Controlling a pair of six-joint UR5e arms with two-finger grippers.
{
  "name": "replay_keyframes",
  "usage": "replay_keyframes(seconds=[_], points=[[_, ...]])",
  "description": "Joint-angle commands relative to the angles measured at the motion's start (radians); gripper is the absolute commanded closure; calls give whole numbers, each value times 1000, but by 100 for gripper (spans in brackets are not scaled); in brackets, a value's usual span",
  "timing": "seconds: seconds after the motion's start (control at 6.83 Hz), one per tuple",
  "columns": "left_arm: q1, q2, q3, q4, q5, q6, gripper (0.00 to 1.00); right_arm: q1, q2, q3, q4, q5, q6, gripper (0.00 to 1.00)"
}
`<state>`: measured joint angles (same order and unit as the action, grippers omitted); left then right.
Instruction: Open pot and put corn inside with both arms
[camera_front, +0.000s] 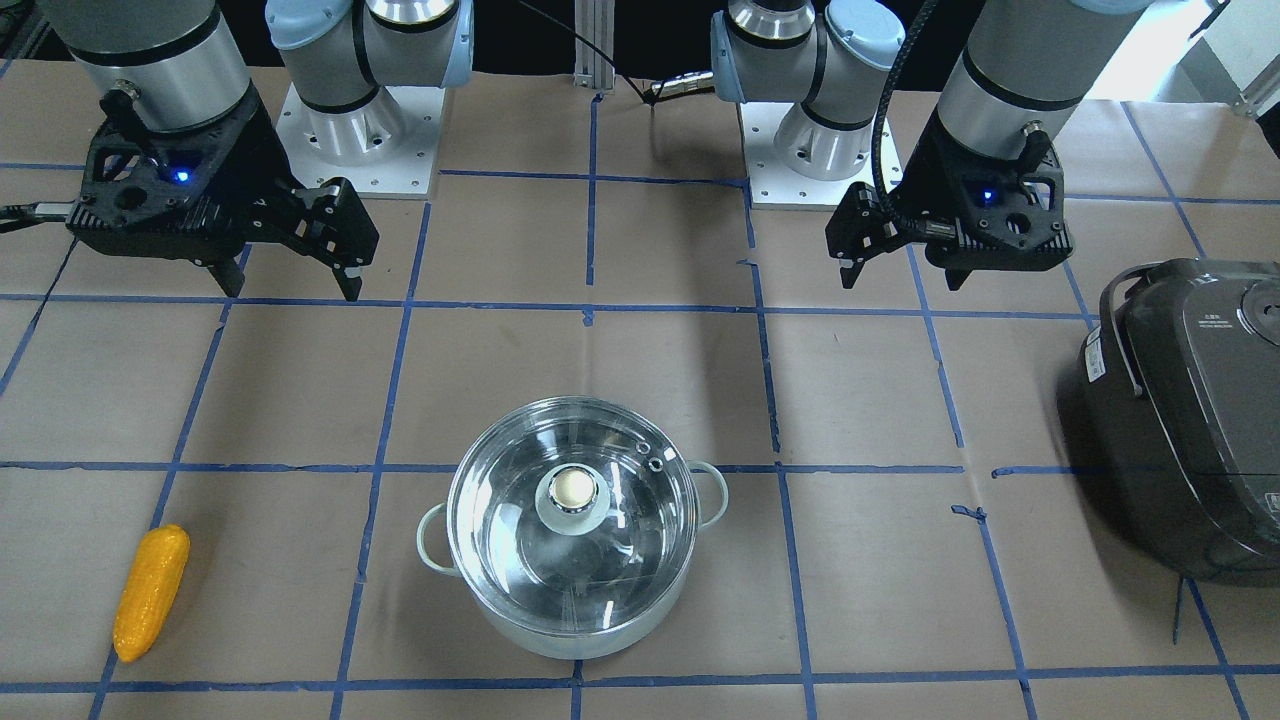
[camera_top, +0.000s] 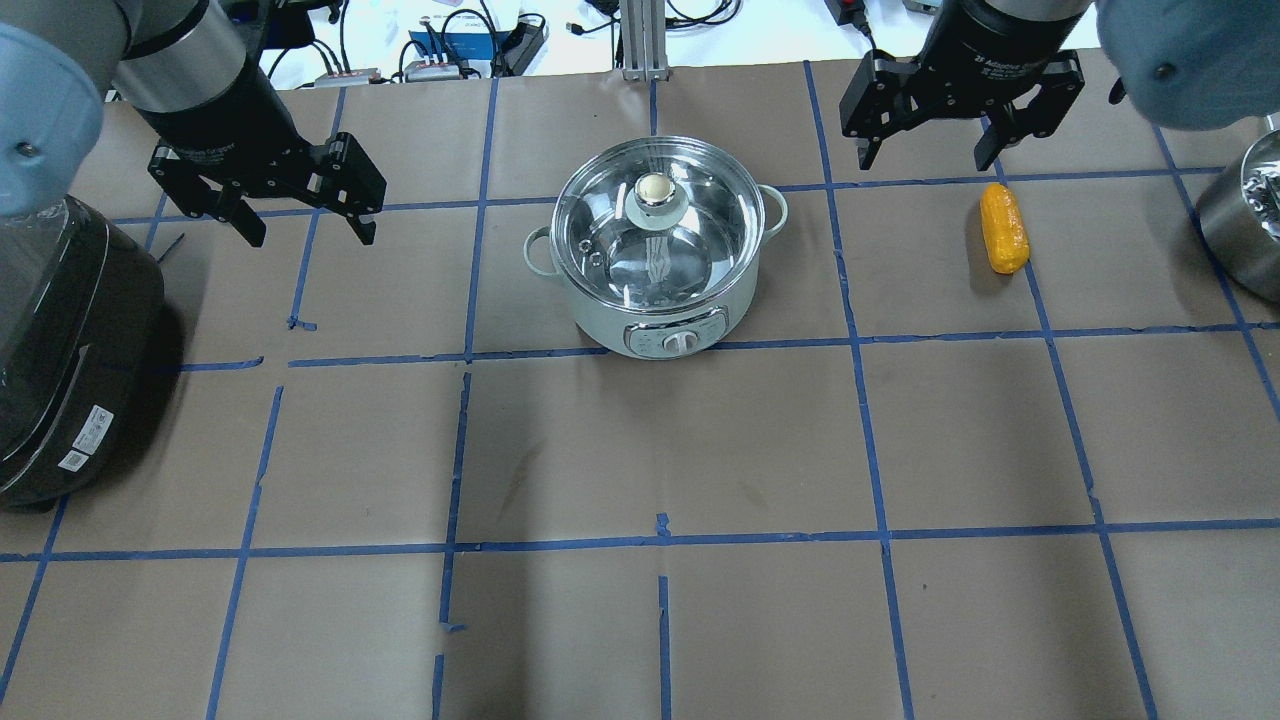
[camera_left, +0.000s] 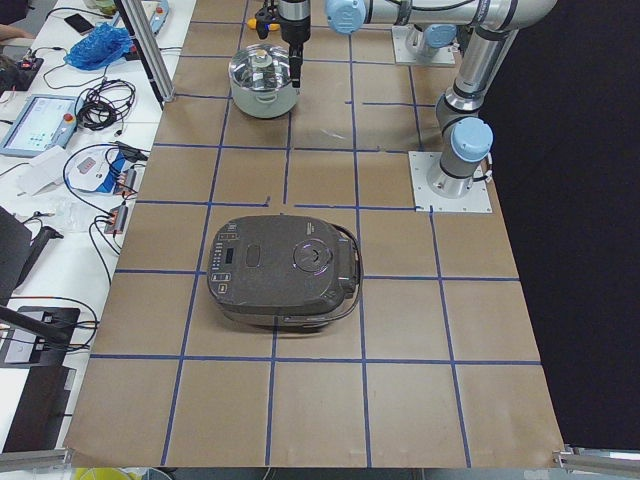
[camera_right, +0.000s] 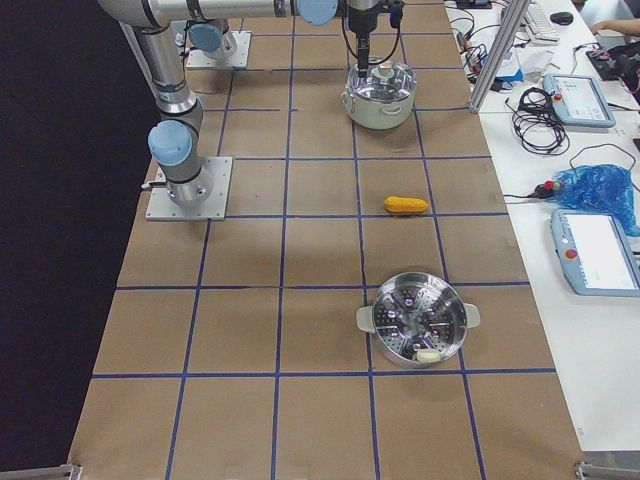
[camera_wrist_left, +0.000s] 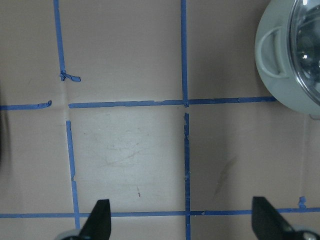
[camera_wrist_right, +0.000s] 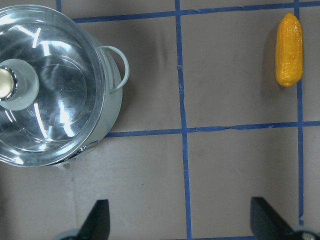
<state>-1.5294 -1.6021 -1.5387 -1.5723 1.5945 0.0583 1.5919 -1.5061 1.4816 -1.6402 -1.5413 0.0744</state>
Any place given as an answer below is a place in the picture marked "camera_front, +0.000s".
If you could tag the dark grey rice cooker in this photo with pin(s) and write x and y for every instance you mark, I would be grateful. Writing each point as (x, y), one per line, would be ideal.
(1181, 383)

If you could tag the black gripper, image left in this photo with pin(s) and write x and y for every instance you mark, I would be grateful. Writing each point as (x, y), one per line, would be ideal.
(257, 150)

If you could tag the glass pot lid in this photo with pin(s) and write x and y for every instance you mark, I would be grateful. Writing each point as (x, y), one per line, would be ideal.
(572, 515)

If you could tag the aluminium frame post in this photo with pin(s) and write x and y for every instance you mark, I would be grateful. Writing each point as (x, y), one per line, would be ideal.
(593, 23)

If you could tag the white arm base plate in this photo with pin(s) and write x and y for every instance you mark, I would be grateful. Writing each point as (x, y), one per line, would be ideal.
(800, 175)
(387, 149)

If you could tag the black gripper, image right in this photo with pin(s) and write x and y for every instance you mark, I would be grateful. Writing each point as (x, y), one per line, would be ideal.
(916, 165)

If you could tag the yellow corn cob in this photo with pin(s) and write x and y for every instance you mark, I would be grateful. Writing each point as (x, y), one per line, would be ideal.
(150, 591)

